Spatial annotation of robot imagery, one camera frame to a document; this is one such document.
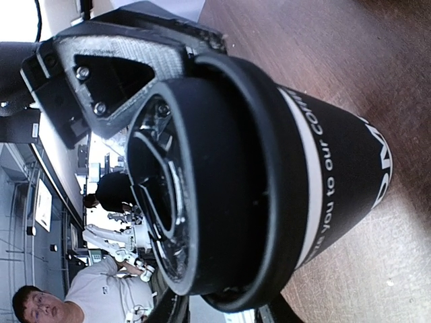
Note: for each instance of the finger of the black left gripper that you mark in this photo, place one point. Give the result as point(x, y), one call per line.
point(146, 15)

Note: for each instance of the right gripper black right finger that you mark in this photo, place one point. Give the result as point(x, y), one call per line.
point(277, 311)

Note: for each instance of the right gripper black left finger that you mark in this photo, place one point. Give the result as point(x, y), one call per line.
point(172, 308)

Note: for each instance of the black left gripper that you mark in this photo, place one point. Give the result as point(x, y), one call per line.
point(98, 82)

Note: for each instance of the black and white paper cup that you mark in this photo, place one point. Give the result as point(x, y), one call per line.
point(349, 168)

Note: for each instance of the person in white shirt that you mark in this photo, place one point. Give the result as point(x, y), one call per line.
point(103, 292)

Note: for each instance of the person in dark shirt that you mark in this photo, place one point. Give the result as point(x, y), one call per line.
point(113, 193)

